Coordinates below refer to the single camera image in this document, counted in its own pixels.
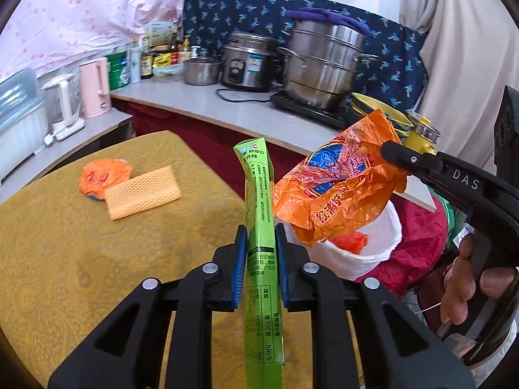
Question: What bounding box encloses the small stainless steel pot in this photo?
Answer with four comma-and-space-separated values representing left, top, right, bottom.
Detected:
183, 57, 223, 87

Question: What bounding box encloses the white cardboard box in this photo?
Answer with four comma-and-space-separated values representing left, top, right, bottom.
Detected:
144, 20, 181, 47

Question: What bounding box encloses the black power cord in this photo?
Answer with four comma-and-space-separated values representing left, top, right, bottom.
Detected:
215, 86, 278, 103

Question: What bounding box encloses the stainless steel steamer pot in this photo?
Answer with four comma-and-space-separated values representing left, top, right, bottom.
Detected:
278, 23, 380, 111

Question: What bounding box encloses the crumpled orange plastic bag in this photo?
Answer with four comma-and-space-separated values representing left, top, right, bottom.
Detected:
78, 157, 134, 202

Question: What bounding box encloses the pink electric kettle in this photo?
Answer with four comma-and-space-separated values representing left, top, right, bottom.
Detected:
78, 57, 112, 119

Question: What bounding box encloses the green plastic bag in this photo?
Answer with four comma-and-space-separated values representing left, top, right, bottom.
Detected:
444, 198, 461, 252

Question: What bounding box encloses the pink floral cloth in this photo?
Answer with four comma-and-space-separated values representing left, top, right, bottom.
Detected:
0, 0, 264, 86

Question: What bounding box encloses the yellow paisley tablecloth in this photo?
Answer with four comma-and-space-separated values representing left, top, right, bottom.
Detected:
0, 130, 366, 389

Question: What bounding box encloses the dark sauce bottle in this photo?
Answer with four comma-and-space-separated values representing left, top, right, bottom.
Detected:
140, 36, 154, 79

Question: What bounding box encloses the clear food container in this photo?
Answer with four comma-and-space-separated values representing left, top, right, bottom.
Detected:
153, 65, 185, 80

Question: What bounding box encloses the green cardboard box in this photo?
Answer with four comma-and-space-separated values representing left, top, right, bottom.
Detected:
233, 138, 284, 389

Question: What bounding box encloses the purple cloth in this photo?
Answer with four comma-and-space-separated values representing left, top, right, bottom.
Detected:
286, 6, 371, 37

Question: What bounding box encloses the blue printed cloth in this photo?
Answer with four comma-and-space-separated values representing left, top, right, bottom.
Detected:
182, 0, 428, 114

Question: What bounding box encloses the stack of yellow bowls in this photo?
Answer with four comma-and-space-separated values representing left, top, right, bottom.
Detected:
349, 92, 412, 138

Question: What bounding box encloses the stainless steel rice cooker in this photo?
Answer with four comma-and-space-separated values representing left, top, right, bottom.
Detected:
221, 31, 280, 92

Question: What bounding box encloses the small orange foam fruit net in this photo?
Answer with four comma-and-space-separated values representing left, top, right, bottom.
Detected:
104, 166, 182, 221

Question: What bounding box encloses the red cloth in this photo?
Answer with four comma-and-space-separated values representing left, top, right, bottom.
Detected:
379, 192, 451, 298

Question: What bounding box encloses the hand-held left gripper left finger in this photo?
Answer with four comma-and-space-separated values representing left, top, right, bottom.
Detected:
48, 224, 249, 389

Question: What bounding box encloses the tall dark bottle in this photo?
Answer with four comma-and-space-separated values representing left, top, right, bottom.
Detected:
168, 28, 181, 65

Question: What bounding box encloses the white glass electric kettle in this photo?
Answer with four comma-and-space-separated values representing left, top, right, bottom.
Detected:
41, 74, 87, 147

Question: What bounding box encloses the red plastic bag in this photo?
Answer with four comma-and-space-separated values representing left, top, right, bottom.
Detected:
333, 232, 370, 255

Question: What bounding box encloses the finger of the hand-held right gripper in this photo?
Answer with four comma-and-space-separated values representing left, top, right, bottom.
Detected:
380, 140, 493, 200

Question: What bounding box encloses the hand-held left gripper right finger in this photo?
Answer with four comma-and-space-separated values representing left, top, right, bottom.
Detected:
274, 223, 475, 389

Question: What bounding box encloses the beige curtain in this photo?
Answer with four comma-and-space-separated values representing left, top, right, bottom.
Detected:
399, 0, 519, 163

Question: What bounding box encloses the orange printed plastic bag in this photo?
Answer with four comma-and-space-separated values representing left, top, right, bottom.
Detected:
273, 109, 407, 248

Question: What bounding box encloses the black induction cooker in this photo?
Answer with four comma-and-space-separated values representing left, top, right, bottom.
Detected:
270, 88, 353, 131

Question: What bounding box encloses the person's right hand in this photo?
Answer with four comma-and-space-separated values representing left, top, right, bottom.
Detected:
440, 233, 515, 325

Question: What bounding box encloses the yellow mug with metal lid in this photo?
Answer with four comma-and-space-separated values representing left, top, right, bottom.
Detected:
401, 109, 442, 155

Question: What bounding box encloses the white dish rack with cover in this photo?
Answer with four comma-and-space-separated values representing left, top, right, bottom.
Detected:
0, 67, 49, 181

